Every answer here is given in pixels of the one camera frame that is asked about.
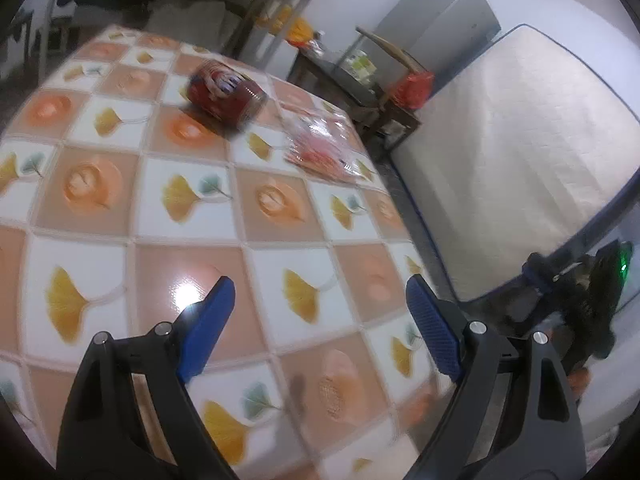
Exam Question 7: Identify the right hand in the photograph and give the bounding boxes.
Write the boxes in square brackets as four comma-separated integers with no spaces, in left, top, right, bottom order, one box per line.
[544,318,594,401]

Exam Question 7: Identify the white mattress blue trim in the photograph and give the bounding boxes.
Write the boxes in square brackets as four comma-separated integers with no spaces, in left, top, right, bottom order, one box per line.
[392,25,639,301]

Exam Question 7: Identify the red plastic bag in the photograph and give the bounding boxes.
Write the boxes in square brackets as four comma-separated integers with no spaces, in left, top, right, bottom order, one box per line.
[390,70,435,110]

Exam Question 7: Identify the wooden armchair black seat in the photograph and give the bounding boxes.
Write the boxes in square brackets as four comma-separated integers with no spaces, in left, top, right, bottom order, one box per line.
[288,27,433,133]

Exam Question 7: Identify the clear pink plastic wrapper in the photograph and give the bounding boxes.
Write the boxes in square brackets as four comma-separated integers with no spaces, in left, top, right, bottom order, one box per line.
[283,113,373,183]

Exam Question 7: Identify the grey metal cabinet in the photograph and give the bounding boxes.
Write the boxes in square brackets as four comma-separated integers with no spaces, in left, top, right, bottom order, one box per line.
[374,0,501,87]

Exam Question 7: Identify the red snack can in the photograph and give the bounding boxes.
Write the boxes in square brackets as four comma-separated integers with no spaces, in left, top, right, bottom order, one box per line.
[186,60,268,130]

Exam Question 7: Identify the yellow plastic bag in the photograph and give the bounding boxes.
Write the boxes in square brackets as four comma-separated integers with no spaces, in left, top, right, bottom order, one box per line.
[270,6,314,48]

